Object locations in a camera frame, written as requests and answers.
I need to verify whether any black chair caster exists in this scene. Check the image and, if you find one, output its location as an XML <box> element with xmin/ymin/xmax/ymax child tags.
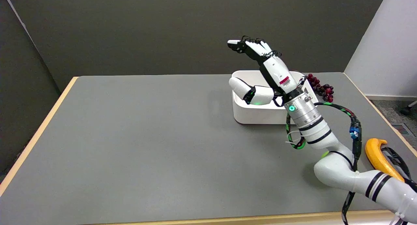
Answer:
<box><xmin>400</xmin><ymin>101</ymin><xmax>417</xmax><ymax>116</ymax></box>

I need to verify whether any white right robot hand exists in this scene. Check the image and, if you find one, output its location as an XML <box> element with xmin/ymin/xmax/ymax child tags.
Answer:
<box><xmin>227</xmin><ymin>36</ymin><xmax>306</xmax><ymax>106</ymax></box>

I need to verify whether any floor vent grille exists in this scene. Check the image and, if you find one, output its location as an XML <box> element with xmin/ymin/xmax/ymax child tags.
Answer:
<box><xmin>391</xmin><ymin>123</ymin><xmax>412</xmax><ymax>136</ymax></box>

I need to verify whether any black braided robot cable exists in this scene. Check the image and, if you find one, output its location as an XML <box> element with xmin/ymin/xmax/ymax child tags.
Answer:
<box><xmin>285</xmin><ymin>102</ymin><xmax>362</xmax><ymax>225</ymax></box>

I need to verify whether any grey table mat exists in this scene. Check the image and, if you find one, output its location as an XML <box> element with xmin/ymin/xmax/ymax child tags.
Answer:
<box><xmin>0</xmin><ymin>72</ymin><xmax>417</xmax><ymax>225</ymax></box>

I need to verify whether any yellow banana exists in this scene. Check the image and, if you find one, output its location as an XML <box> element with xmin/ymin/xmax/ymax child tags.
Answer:
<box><xmin>365</xmin><ymin>138</ymin><xmax>405</xmax><ymax>182</ymax></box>

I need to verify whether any white plastic storage bin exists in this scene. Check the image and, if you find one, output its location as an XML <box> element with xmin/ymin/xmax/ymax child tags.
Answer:
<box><xmin>231</xmin><ymin>70</ymin><xmax>319</xmax><ymax>125</ymax></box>

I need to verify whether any dark red grape bunch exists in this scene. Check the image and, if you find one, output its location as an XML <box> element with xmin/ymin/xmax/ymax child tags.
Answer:
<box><xmin>307</xmin><ymin>74</ymin><xmax>335</xmax><ymax>103</ymax></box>

